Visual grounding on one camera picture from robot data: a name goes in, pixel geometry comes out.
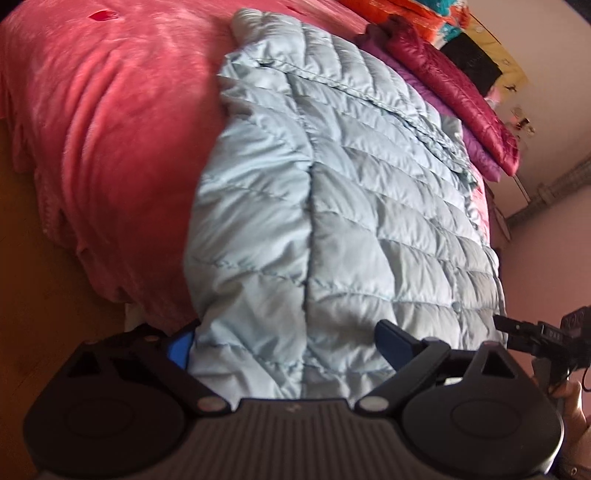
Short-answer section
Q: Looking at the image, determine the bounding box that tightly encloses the light blue down jacket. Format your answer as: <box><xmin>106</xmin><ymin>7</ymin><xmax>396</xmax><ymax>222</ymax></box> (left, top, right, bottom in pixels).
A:
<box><xmin>183</xmin><ymin>8</ymin><xmax>509</xmax><ymax>401</ymax></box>

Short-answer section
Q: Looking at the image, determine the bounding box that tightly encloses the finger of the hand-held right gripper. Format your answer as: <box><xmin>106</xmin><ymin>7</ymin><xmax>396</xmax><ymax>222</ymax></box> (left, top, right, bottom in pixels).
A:
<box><xmin>492</xmin><ymin>314</ymin><xmax>543</xmax><ymax>357</ymax></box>

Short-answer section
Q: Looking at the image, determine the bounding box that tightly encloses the magenta puffer jacket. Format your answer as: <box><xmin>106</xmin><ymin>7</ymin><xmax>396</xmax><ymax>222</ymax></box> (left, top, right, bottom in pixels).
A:
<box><xmin>367</xmin><ymin>21</ymin><xmax>521</xmax><ymax>177</ymax></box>

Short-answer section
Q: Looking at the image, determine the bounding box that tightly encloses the person's right hand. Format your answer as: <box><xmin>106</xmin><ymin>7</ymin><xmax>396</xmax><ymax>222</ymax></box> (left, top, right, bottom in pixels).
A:
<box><xmin>551</xmin><ymin>381</ymin><xmax>591</xmax><ymax>480</ymax></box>

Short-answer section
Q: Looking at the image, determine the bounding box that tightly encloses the pink fleece bed blanket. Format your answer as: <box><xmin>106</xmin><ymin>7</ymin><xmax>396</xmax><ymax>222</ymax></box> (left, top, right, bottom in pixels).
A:
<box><xmin>0</xmin><ymin>0</ymin><xmax>490</xmax><ymax>335</ymax></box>

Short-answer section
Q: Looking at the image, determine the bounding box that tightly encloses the teal and orange quilt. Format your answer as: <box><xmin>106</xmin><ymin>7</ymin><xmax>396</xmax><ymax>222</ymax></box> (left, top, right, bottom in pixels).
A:
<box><xmin>338</xmin><ymin>0</ymin><xmax>472</xmax><ymax>48</ymax></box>

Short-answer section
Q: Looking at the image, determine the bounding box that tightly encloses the yellow wooden headboard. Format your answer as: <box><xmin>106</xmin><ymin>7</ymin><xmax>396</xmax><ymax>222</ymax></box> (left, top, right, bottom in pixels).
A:
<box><xmin>466</xmin><ymin>8</ymin><xmax>530</xmax><ymax>95</ymax></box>

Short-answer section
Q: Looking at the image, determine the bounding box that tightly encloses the grey patterned curtain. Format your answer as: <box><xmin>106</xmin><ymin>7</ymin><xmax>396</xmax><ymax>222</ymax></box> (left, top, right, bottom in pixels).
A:
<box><xmin>505</xmin><ymin>167</ymin><xmax>591</xmax><ymax>223</ymax></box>

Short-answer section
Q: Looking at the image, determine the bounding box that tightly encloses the black cloth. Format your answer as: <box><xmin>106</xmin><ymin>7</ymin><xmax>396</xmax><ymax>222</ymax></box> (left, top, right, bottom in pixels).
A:
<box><xmin>441</xmin><ymin>34</ymin><xmax>502</xmax><ymax>96</ymax></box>

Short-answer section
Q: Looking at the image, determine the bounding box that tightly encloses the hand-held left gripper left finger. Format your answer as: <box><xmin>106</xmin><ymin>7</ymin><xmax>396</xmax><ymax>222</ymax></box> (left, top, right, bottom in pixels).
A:
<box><xmin>65</xmin><ymin>319</ymin><xmax>232</xmax><ymax>416</ymax></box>

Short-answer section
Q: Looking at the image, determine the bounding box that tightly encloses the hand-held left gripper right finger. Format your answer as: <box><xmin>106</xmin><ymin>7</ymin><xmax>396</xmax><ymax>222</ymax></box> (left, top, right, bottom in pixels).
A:
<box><xmin>355</xmin><ymin>318</ymin><xmax>514</xmax><ymax>415</ymax></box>

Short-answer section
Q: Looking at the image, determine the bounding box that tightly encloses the folded purple quilt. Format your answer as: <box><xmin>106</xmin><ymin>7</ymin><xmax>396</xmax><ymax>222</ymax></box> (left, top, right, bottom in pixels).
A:
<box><xmin>359</xmin><ymin>41</ymin><xmax>502</xmax><ymax>182</ymax></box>

